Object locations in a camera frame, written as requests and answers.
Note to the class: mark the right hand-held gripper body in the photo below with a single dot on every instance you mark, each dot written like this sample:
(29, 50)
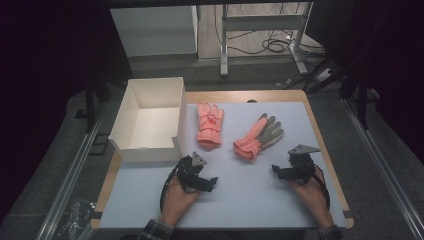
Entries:
(302, 168)

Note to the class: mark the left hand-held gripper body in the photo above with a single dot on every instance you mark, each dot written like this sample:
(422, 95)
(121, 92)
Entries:
(186, 173)

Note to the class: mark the pink glove with grey palm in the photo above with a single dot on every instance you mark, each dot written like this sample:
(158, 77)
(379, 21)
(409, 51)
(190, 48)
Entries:
(253, 140)

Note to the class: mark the pink glove with red print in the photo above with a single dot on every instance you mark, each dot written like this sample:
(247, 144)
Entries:
(209, 133)

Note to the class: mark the white cardboard box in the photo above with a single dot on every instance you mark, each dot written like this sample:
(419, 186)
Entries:
(150, 126)

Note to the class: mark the person's left hand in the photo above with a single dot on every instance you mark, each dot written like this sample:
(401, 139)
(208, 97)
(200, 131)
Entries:
(176, 203)

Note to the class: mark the person's right hand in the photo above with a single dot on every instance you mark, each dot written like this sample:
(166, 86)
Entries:
(315, 200)

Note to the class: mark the pale blue table mat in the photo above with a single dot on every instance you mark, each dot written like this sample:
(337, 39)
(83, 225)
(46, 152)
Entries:
(250, 200)

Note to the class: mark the person's left plaid sleeve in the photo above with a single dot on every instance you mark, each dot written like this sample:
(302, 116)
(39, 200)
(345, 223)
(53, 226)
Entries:
(156, 230)

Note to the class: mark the person's plaid sleeve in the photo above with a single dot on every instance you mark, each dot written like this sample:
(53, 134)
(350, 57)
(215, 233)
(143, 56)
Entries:
(330, 233)
(156, 230)

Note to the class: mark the person's right plaid sleeve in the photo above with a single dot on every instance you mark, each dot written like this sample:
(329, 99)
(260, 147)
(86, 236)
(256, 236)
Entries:
(330, 233)

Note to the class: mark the black stand leg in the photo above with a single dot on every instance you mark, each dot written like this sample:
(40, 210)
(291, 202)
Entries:
(361, 103)
(90, 106)

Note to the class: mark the white power strip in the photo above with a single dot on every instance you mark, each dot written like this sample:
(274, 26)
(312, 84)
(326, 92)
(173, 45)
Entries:
(324, 75)

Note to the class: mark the clear plastic bag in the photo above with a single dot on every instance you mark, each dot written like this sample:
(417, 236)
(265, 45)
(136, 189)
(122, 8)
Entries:
(78, 218)

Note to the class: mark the white cabinet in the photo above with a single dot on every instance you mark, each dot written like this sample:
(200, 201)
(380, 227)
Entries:
(153, 30)

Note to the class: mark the aluminium floor rail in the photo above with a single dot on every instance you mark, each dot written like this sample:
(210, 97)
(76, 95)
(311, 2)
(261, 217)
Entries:
(383, 166)
(71, 180)

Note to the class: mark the grey metal stand frame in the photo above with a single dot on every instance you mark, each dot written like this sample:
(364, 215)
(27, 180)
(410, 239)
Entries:
(263, 22)

